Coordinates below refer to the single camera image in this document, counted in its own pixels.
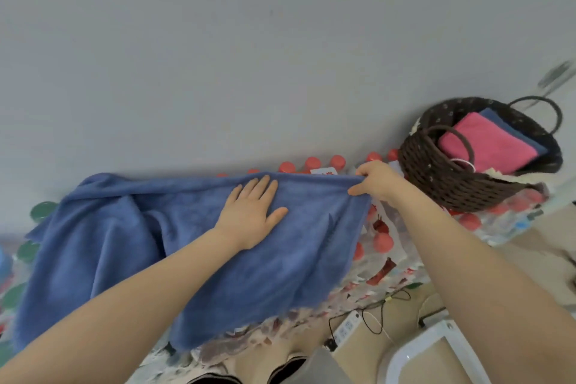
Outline blue towel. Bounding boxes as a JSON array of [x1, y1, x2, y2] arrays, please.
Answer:
[[11, 172, 372, 353], [478, 108, 550, 157]]

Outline person's right forearm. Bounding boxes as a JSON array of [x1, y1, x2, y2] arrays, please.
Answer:
[[386, 183, 576, 384]]

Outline white power strip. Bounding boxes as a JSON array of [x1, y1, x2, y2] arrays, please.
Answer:
[[325, 310, 364, 352]]

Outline person's left hand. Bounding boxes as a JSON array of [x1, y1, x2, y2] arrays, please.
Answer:
[[214, 174, 289, 252]]

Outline person's right hand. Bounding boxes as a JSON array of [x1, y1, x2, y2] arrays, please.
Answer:
[[347, 160, 408, 205]]

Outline brown wicker basket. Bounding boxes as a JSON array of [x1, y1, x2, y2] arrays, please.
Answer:
[[398, 95, 564, 214]]

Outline black striped shorts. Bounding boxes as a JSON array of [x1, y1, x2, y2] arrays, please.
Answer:
[[187, 356, 307, 384]]

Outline black power cable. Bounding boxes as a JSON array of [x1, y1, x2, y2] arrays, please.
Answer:
[[327, 289, 413, 345]]

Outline pink towel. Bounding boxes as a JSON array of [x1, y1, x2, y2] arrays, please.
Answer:
[[437, 112, 539, 175]]

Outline white shirt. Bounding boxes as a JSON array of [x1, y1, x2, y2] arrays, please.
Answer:
[[295, 347, 352, 384]]

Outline white cable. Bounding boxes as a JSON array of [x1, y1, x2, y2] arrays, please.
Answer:
[[362, 311, 395, 344]]

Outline white gym frame grey panel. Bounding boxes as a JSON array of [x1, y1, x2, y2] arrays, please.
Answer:
[[377, 293, 491, 384]]

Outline person's left forearm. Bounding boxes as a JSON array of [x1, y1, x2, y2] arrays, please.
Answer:
[[0, 228, 246, 384]]

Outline stack of bottled water packs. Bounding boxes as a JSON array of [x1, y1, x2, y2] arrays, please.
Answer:
[[0, 149, 550, 384]]

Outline white zip tie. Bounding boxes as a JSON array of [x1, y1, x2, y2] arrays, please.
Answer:
[[449, 157, 477, 173]]

